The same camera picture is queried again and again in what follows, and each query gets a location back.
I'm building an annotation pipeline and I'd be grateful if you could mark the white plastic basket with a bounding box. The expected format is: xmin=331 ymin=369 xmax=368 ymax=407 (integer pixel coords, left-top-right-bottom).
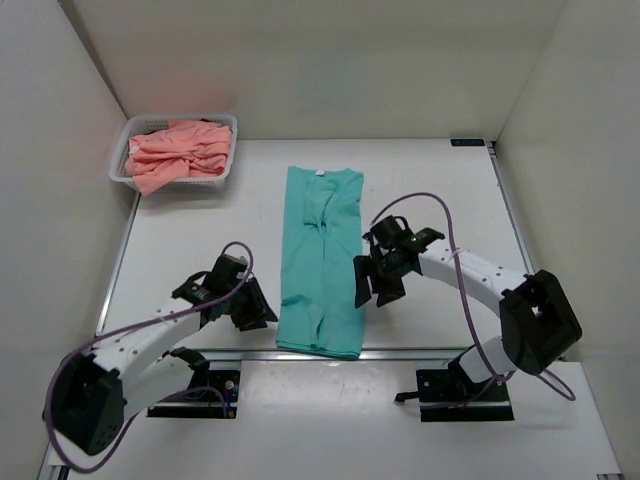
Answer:
xmin=109 ymin=113 xmax=238 ymax=195

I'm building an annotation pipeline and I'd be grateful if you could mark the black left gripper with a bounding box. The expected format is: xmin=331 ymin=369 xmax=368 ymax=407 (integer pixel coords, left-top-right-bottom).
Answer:
xmin=225 ymin=274 xmax=278 ymax=330

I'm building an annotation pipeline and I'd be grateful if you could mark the teal t shirt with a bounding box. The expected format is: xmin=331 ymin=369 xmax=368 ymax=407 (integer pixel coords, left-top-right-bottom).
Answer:
xmin=276 ymin=166 xmax=365 ymax=359

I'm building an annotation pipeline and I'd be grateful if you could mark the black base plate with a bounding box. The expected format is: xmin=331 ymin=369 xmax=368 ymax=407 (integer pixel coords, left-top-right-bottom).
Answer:
xmin=146 ymin=361 xmax=241 ymax=420
xmin=394 ymin=369 xmax=515 ymax=423

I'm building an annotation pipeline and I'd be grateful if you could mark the blue label sticker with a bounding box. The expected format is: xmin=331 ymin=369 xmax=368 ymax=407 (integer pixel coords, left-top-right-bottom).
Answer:
xmin=450 ymin=138 xmax=485 ymax=147

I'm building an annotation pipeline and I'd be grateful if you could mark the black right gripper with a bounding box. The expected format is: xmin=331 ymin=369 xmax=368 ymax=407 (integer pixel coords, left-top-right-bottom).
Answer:
xmin=355 ymin=254 xmax=411 ymax=309

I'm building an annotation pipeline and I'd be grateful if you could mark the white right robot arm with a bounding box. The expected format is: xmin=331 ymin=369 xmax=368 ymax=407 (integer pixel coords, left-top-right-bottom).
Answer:
xmin=353 ymin=216 xmax=583 ymax=406

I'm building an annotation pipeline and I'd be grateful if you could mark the salmon pink t shirt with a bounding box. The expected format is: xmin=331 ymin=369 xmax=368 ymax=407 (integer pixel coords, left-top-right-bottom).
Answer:
xmin=125 ymin=120 xmax=232 ymax=196

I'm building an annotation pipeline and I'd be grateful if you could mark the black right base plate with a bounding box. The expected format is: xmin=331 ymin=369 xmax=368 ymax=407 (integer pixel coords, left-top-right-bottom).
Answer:
xmin=394 ymin=369 xmax=515 ymax=423

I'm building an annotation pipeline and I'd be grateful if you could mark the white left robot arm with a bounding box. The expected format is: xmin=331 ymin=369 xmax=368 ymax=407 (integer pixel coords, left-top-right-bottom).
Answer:
xmin=43 ymin=252 xmax=278 ymax=456

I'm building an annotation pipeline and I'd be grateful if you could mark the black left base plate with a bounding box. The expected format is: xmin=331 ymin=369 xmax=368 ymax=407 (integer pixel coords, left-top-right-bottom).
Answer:
xmin=146 ymin=361 xmax=241 ymax=420

